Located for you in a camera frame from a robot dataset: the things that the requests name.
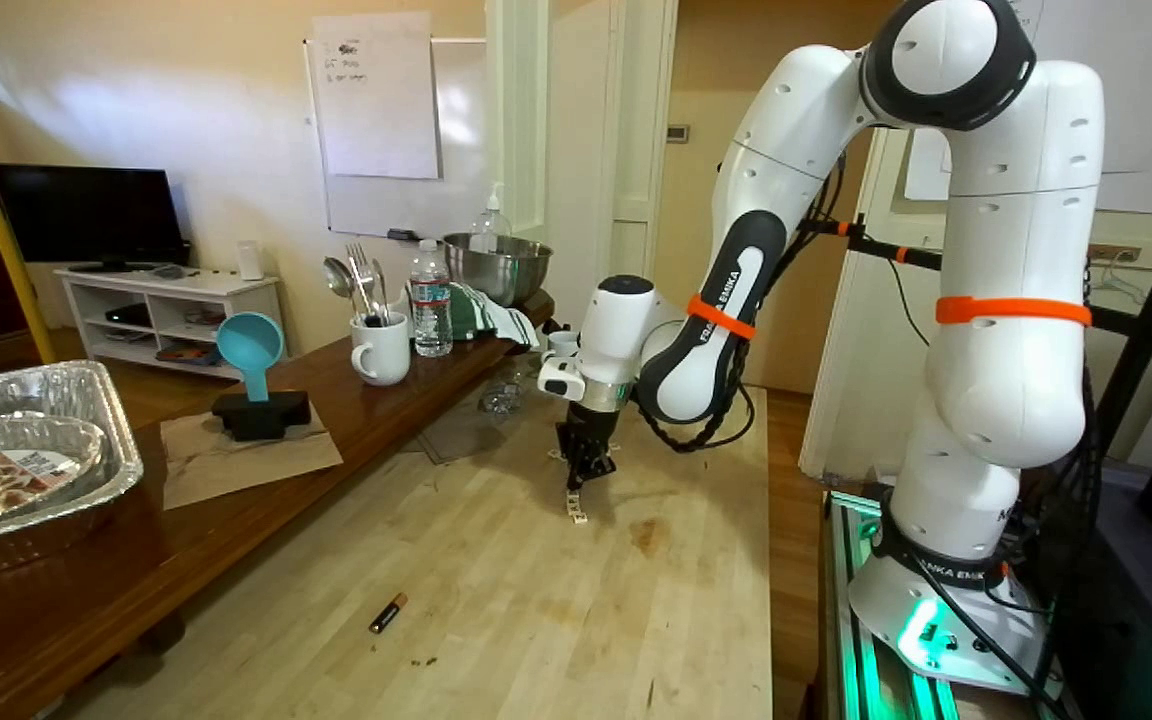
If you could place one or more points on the small wall whiteboard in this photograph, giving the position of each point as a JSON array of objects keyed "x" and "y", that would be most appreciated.
[{"x": 460, "y": 185}]

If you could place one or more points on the clear water bottle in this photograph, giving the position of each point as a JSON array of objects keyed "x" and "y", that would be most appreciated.
[{"x": 430, "y": 313}]

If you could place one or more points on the yellow level stick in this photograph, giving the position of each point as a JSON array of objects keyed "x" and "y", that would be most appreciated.
[{"x": 17, "y": 283}]

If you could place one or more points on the black horizontal rod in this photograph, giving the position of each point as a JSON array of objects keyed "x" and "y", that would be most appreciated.
[{"x": 1139, "y": 320}]

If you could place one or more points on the aluminium foil tray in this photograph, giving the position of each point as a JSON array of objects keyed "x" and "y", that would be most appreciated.
[{"x": 57, "y": 401}]

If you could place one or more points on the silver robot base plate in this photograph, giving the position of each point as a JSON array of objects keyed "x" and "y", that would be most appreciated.
[{"x": 960, "y": 627}]

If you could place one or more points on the crushed clear plastic bottle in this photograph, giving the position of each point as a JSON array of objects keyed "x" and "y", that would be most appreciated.
[{"x": 500, "y": 393}]

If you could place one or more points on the white mug holding utensils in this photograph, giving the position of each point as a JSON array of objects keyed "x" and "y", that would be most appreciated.
[{"x": 382, "y": 353}]

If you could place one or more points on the white television stand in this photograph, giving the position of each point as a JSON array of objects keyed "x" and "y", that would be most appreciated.
[{"x": 176, "y": 286}]

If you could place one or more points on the aluminium robot stand frame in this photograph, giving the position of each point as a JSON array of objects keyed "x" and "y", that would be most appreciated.
[{"x": 869, "y": 641}]

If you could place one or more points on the dark wooden table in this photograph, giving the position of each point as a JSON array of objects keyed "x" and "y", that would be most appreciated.
[{"x": 98, "y": 587}]

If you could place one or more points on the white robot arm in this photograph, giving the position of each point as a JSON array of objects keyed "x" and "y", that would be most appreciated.
[{"x": 1019, "y": 265}]

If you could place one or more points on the steel mixing bowl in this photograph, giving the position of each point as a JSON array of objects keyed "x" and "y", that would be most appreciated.
[{"x": 509, "y": 265}]

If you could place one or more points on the clear pump sanitiser bottle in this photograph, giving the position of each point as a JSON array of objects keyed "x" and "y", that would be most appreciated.
[{"x": 487, "y": 234}]

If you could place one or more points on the white door frame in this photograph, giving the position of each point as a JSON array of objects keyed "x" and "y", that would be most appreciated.
[{"x": 522, "y": 121}]

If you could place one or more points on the green striped white towel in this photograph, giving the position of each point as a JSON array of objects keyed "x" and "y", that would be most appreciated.
[{"x": 497, "y": 320}]

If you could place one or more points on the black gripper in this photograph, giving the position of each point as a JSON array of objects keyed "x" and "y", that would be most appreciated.
[{"x": 587, "y": 445}]

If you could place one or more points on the black television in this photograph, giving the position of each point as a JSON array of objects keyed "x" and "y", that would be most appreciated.
[{"x": 90, "y": 213}]

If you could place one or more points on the white flip chart paper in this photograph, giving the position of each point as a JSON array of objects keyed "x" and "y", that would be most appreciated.
[{"x": 376, "y": 104}]

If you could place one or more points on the black marker pen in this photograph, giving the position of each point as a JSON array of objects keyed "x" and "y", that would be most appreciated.
[{"x": 387, "y": 615}]

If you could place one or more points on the metal spoon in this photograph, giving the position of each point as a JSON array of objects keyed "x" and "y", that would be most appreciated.
[{"x": 342, "y": 274}]

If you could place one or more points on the black block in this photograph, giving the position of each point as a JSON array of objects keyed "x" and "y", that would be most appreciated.
[{"x": 263, "y": 416}]

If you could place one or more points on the small wall switch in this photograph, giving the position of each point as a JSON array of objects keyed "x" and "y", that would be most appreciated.
[{"x": 679, "y": 133}]

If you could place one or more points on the tan cardboard sheet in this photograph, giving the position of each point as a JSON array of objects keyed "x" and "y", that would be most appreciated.
[{"x": 242, "y": 467}]

